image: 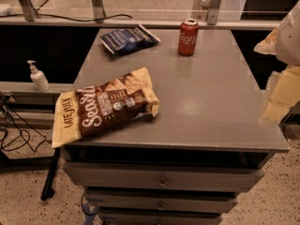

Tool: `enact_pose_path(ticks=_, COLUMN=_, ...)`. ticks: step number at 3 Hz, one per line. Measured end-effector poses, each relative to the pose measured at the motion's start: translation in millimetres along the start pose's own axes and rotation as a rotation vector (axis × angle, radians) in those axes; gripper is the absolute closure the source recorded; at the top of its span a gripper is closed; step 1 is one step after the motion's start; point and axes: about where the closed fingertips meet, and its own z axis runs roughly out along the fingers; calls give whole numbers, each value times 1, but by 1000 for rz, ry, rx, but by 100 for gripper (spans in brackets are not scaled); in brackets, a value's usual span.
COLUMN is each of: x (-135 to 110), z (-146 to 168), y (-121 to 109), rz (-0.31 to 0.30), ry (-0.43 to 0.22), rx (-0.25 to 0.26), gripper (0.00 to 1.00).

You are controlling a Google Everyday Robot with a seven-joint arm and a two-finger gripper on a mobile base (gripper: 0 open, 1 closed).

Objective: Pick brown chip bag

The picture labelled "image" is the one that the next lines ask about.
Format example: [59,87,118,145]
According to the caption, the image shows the bottom grey drawer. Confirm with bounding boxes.
[98,210,221,225]

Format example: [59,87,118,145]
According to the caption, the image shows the metal window frame rail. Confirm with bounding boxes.
[0,0,280,30]

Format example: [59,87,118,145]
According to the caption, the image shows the white pump soap bottle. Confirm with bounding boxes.
[27,60,50,92]

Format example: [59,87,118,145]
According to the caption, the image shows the black floor cables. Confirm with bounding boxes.
[0,92,48,153]

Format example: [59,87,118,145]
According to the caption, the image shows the red Coca-Cola can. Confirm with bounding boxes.
[178,18,199,56]

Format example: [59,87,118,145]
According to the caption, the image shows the grey drawer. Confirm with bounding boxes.
[98,210,221,225]
[84,189,237,214]
[64,162,263,192]

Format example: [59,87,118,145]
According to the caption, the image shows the black cable on ledge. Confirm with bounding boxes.
[0,13,133,23]

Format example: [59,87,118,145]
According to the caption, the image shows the blue chip bag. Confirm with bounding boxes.
[100,24,161,54]

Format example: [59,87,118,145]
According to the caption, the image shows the top grey drawer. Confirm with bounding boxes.
[64,162,263,192]

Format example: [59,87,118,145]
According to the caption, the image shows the brown Late July chip bag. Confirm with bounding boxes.
[52,67,159,148]

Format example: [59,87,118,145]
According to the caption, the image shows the middle grey drawer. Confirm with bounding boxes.
[84,189,237,214]

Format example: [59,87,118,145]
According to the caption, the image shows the grey drawer cabinet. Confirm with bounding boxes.
[62,29,289,218]

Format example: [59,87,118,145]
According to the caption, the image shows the black table leg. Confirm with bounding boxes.
[40,148,60,201]

